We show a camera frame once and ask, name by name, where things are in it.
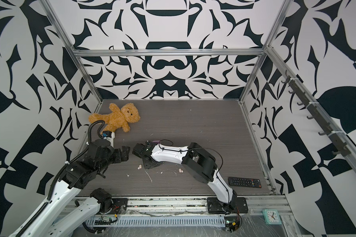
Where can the brown teddy bear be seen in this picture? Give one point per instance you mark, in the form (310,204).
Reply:
(118,118)

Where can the aluminium frame corner post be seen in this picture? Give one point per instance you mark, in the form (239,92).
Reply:
(253,76)

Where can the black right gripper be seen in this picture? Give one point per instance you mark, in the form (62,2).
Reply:
(146,166)

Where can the small green desk clock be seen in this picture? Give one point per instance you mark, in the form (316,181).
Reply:
(272,217)

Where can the wall hook rail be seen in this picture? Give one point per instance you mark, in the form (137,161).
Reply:
(318,113)

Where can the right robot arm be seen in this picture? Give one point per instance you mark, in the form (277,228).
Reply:
(197,161)

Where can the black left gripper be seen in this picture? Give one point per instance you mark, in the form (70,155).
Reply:
(117,157)

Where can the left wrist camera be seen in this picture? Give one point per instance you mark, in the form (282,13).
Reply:
(108,135)

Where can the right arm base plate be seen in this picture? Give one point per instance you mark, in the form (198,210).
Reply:
(239,205)

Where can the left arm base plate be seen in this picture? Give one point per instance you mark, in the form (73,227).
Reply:
(118,205)

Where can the white cable duct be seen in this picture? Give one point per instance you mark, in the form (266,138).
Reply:
(161,221)

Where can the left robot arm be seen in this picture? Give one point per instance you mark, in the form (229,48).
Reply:
(73,177)

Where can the black remote control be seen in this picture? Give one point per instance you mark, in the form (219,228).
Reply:
(244,182)

